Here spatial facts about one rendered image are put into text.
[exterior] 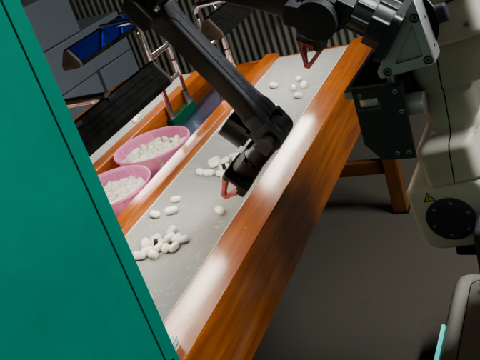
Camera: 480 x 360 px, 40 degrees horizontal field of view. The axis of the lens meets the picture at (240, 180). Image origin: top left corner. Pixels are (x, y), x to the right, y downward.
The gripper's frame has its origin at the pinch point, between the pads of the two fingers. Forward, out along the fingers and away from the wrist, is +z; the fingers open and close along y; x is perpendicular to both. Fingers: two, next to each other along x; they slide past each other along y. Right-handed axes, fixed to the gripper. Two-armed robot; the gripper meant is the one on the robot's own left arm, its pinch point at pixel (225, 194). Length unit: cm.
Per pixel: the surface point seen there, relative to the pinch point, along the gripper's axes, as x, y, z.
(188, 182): -9.7, -23.4, 25.1
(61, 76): -106, -160, 142
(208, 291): 8.2, 29.1, -2.0
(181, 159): -15.6, -34.0, 28.8
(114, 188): -27, -23, 45
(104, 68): -97, -198, 149
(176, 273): 1.4, 19.6, 10.3
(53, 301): -12, 70, -30
